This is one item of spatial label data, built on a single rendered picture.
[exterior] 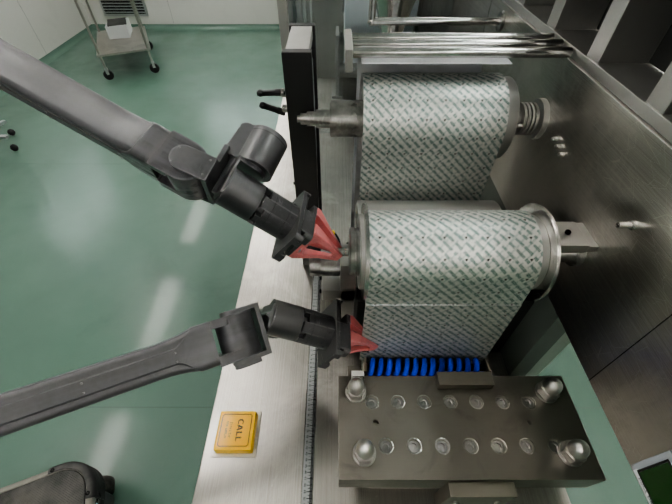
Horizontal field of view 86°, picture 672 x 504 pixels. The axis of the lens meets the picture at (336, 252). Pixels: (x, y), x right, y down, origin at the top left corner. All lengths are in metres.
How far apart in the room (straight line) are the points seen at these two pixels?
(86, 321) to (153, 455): 0.85
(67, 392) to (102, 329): 1.71
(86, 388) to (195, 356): 0.13
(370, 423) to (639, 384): 0.37
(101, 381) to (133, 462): 1.34
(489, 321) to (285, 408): 0.43
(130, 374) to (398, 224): 0.40
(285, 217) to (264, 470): 0.48
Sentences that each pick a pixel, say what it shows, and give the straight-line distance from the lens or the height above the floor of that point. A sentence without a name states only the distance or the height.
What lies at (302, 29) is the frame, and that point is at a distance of 0.79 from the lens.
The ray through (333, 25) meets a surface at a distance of 1.39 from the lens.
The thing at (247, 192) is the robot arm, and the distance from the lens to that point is 0.49.
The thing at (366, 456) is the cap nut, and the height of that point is 1.07.
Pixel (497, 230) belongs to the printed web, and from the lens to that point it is 0.54.
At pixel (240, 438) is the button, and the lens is 0.78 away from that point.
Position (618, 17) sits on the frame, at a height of 1.51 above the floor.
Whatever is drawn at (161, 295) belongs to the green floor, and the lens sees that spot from 2.26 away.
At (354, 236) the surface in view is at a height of 1.29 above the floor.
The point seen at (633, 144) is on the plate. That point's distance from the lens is 0.59.
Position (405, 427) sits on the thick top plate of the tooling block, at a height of 1.03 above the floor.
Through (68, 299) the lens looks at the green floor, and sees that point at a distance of 2.51.
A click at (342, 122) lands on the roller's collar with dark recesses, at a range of 0.67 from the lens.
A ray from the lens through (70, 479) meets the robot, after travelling 1.69.
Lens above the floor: 1.65
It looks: 48 degrees down
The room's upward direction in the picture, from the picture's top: straight up
